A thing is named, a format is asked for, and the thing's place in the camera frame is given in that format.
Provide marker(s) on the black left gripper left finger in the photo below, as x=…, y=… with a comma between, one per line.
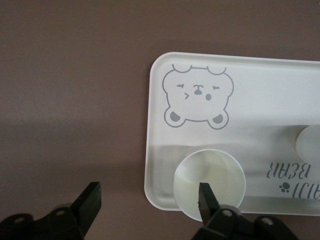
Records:
x=65, y=220

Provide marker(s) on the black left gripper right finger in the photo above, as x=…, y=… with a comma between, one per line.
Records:
x=225, y=225

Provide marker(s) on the white plastic cup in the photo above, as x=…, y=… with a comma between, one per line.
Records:
x=190, y=182

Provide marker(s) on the white paper cup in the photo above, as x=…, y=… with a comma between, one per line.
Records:
x=310, y=143

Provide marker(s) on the cream tray with bear print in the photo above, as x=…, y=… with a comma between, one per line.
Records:
x=262, y=100

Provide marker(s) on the brown table mat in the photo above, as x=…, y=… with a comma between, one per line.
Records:
x=62, y=100

